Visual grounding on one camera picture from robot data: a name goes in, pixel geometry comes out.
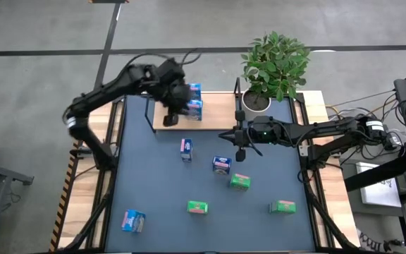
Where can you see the grey equipment desk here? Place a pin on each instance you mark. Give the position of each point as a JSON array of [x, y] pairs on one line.
[[405, 90]]

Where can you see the blue-grey table mat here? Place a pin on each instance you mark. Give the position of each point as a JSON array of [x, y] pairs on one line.
[[160, 190]]

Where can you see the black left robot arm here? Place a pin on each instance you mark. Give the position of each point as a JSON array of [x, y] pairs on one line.
[[101, 92]]

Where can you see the white board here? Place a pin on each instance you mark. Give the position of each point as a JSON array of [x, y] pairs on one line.
[[382, 194]]

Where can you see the white ribbed plant pot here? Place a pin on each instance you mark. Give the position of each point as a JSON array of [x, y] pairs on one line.
[[259, 113]]

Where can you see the black diagonal bar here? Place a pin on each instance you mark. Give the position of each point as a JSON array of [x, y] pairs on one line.
[[379, 174]]

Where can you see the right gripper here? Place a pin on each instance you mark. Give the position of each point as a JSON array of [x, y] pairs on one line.
[[263, 132]]

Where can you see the Apple Jacks cereal box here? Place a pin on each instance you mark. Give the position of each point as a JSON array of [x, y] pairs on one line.
[[282, 206], [240, 181], [197, 207]]

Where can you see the Rice Krispies cereal box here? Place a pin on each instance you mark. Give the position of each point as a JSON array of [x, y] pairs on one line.
[[196, 110], [196, 91], [133, 221]]

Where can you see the green leafy plant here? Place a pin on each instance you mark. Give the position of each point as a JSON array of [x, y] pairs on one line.
[[275, 63]]

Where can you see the yellow black hazard tape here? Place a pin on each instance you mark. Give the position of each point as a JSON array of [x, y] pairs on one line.
[[62, 201]]

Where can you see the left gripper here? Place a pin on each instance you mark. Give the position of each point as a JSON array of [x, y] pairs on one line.
[[169, 84]]

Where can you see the grey metal desk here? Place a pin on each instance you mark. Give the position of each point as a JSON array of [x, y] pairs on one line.
[[2, 175]]

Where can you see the Frosted Flakes cereal box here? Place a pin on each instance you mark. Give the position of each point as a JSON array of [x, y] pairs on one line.
[[222, 165], [186, 150]]

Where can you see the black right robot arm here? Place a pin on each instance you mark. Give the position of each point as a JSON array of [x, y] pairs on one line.
[[330, 127]]

